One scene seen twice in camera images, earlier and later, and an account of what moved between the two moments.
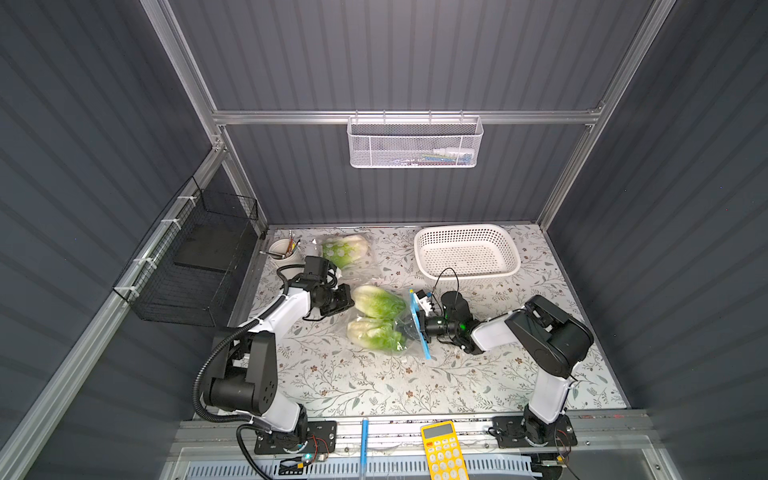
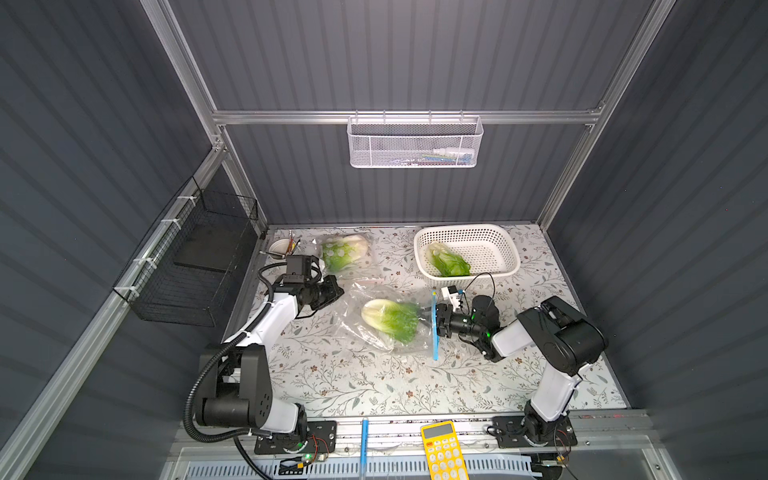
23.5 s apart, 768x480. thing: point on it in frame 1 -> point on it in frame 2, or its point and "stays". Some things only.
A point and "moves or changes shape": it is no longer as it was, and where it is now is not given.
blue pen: x=364 y=448 stays
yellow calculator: x=443 y=454 stays
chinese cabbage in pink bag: x=344 y=251 stays
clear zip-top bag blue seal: x=387 y=319 moves or changes shape
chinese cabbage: x=376 y=333 -> x=400 y=320
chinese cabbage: x=377 y=303 -> x=448 y=263
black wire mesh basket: x=189 y=269 stays
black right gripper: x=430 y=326 -> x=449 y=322
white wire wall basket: x=407 y=142 stays
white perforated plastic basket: x=449 y=252 stays
